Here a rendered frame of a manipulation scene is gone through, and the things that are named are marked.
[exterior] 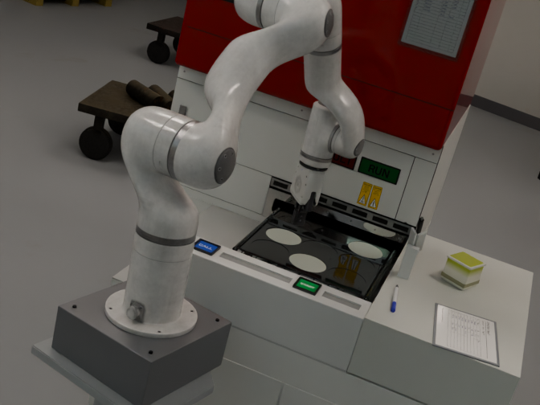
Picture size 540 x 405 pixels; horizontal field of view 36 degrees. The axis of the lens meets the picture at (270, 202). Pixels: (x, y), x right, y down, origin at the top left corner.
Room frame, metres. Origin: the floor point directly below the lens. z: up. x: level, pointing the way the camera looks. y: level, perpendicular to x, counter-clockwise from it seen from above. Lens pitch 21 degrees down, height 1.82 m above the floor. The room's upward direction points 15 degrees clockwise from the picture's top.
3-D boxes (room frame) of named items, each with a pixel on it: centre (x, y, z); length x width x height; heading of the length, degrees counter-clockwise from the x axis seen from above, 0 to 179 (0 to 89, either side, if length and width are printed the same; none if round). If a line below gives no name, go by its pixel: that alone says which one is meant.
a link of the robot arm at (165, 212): (1.53, 0.22, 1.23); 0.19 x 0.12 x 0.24; 64
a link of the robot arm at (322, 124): (2.06, -0.09, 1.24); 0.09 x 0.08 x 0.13; 59
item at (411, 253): (1.94, -0.37, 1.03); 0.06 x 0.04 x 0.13; 166
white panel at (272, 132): (2.37, -0.03, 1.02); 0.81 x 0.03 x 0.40; 76
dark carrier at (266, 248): (2.10, -0.16, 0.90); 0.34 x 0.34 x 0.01; 76
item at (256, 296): (1.77, -0.01, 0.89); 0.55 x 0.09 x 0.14; 76
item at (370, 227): (2.31, -0.20, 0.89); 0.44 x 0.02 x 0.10; 76
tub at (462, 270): (1.97, -0.52, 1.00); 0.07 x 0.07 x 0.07; 50
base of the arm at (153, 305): (1.51, 0.18, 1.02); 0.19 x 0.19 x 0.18
